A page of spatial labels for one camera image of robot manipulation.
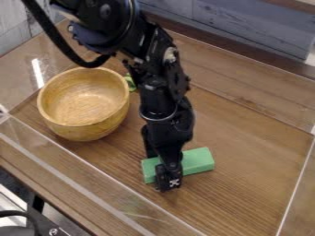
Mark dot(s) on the red plush strawberry toy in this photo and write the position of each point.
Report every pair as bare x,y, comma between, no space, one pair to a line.
131,83

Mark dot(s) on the green rectangular block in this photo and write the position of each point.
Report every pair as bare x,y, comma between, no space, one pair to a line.
197,160

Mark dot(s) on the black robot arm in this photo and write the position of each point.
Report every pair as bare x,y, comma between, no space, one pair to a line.
112,28

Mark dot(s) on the brown wooden bowl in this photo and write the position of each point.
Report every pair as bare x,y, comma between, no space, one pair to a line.
84,103

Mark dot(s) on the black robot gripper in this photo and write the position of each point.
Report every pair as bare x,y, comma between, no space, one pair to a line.
164,138

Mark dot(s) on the black metal table leg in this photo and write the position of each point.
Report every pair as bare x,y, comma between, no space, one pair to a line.
46,227

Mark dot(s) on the clear acrylic tray wall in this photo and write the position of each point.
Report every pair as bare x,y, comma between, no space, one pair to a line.
105,207

